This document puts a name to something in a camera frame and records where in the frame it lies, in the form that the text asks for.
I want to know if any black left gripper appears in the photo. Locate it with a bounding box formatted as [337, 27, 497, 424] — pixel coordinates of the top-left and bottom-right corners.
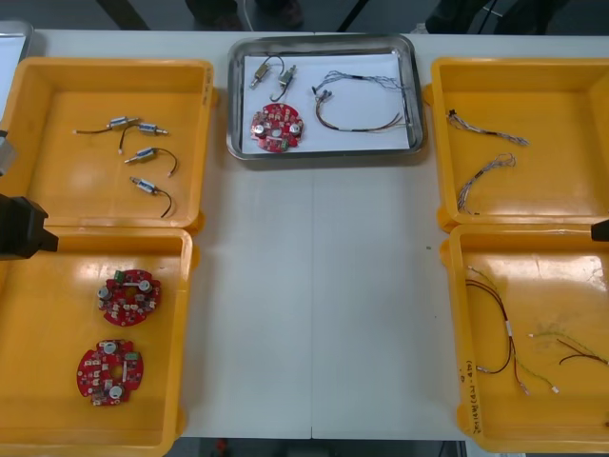
[0, 193, 60, 261]

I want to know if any blue-white twisted wire harness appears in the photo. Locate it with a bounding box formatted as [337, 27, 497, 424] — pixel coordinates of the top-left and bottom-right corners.
[456, 152, 518, 214]
[446, 108, 531, 148]
[310, 70, 406, 98]

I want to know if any small metal solenoid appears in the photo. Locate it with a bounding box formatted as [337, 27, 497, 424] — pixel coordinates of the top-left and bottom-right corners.
[272, 64, 300, 96]

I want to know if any yellow-orange plastic bin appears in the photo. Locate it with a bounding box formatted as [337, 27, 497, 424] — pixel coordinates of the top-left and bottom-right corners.
[0, 226, 201, 457]
[440, 223, 609, 457]
[0, 57, 219, 230]
[422, 56, 609, 234]

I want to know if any round red circuit board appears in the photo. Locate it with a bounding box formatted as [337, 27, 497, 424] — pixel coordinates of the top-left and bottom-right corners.
[75, 338, 145, 407]
[249, 101, 306, 155]
[96, 268, 164, 328]

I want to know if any solenoid with blue label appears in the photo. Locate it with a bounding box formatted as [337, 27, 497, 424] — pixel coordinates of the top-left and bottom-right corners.
[124, 146, 179, 180]
[128, 175, 174, 219]
[117, 121, 170, 155]
[72, 116, 142, 136]

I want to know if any solenoid with orange label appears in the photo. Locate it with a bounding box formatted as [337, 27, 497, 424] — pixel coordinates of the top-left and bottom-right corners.
[247, 55, 286, 90]

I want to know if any green-yellow wire harness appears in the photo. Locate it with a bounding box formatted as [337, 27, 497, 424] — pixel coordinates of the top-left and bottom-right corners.
[466, 265, 561, 397]
[526, 331, 609, 367]

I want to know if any red-black wire harness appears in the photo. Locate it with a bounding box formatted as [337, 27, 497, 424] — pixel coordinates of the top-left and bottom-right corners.
[558, 338, 609, 368]
[464, 280, 519, 376]

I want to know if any multicolour wire harness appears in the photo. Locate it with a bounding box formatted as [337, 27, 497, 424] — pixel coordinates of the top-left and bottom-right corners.
[311, 91, 411, 133]

